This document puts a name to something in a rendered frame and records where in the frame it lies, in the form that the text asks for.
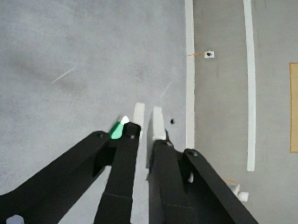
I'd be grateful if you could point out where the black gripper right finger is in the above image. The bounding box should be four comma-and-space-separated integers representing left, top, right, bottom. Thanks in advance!
146, 106, 259, 224

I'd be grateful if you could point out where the green and white eraser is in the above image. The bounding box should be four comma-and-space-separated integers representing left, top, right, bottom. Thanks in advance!
109, 116, 128, 138

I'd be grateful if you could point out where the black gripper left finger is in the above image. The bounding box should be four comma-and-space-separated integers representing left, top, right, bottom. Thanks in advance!
0, 102, 144, 224

